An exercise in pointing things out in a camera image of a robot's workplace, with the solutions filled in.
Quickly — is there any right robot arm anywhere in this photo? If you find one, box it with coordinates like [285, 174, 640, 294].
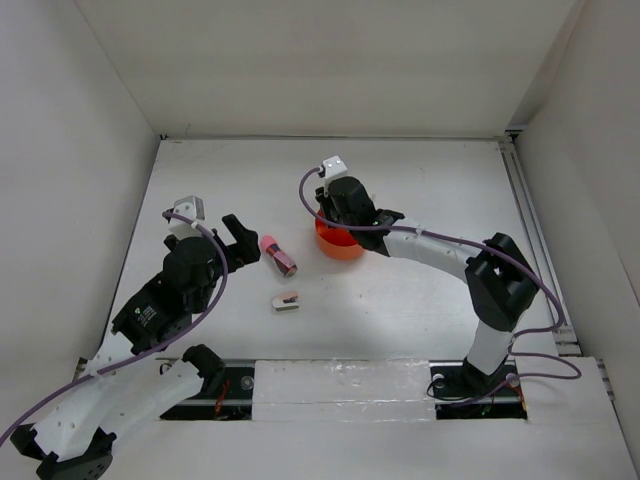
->
[315, 174, 539, 398]

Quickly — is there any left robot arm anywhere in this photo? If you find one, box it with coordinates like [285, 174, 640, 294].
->
[1, 209, 261, 479]

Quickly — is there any orange round desk organizer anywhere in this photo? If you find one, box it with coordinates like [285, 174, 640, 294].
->
[314, 210, 364, 261]

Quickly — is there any pink-capped clear tube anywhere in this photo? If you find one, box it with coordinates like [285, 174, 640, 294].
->
[260, 235, 297, 278]

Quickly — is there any pink white mini stapler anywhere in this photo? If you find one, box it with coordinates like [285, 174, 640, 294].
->
[272, 291, 300, 313]

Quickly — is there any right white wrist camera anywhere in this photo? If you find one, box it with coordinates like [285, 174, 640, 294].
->
[318, 155, 348, 190]

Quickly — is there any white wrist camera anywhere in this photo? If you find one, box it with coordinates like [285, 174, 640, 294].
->
[163, 195, 205, 241]
[318, 155, 348, 190]

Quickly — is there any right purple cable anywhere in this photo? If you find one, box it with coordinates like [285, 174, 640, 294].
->
[298, 167, 584, 406]

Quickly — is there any purple cable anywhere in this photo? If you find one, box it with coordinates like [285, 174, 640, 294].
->
[298, 167, 584, 406]
[0, 209, 230, 446]

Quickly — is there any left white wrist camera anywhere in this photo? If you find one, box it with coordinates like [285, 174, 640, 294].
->
[163, 195, 205, 241]

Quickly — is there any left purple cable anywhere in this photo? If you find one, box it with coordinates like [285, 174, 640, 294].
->
[0, 209, 230, 446]

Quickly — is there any black front mounting rail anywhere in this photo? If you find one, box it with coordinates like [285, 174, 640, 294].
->
[161, 360, 528, 423]

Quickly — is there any aluminium side rail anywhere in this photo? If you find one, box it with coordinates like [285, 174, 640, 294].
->
[494, 130, 616, 401]

